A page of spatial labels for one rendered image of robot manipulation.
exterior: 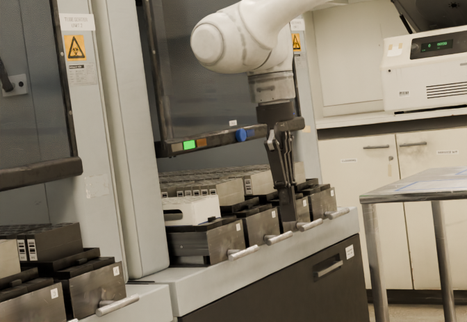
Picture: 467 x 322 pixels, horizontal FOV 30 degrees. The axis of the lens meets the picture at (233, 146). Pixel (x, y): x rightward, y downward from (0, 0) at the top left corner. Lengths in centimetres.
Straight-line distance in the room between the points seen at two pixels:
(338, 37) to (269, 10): 335
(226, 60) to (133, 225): 40
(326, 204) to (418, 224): 192
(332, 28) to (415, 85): 98
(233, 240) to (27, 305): 59
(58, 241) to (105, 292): 12
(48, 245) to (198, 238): 37
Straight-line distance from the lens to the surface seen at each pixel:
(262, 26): 154
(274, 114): 170
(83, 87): 164
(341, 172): 422
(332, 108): 489
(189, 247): 179
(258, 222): 193
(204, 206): 182
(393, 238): 417
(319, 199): 219
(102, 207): 165
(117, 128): 170
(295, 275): 207
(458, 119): 403
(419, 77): 404
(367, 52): 481
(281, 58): 169
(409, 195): 188
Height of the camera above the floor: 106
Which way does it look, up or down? 3 degrees down
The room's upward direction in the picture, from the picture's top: 7 degrees counter-clockwise
